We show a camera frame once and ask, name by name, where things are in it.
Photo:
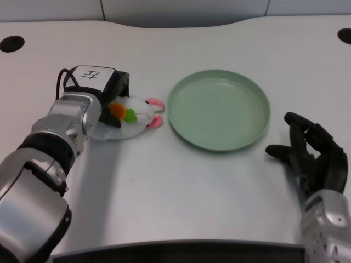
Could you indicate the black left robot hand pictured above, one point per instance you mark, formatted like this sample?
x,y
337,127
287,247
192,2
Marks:
x,y
93,78

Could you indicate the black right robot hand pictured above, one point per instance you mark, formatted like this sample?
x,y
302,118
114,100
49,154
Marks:
x,y
326,164

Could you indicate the white rabbit doll with carrot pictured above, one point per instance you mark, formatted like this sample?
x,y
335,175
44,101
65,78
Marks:
x,y
140,115

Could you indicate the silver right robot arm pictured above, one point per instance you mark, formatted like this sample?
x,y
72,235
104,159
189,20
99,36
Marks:
x,y
329,227

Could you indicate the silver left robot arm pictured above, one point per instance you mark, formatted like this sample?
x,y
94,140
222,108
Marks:
x,y
41,164

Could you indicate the green round plate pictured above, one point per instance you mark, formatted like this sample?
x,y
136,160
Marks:
x,y
219,115

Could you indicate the black table grommet hole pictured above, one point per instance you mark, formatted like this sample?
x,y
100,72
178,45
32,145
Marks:
x,y
346,35
12,43

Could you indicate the dark robot torso edge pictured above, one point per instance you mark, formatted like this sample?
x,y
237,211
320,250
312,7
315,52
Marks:
x,y
178,253

